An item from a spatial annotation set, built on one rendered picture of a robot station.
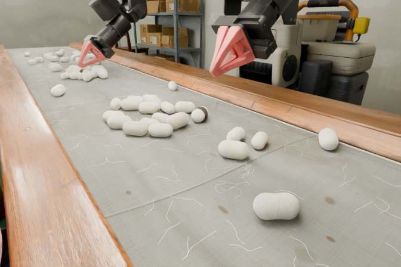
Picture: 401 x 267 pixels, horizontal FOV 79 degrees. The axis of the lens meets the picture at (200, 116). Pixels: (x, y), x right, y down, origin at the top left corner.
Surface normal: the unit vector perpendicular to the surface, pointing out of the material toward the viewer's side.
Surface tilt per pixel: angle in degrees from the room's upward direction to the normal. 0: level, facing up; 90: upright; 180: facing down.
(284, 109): 45
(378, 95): 90
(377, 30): 91
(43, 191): 0
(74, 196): 0
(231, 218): 0
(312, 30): 92
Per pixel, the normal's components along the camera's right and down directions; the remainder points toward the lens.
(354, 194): 0.01, -0.93
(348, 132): -0.54, -0.50
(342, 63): -0.76, 0.22
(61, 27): 0.65, 0.29
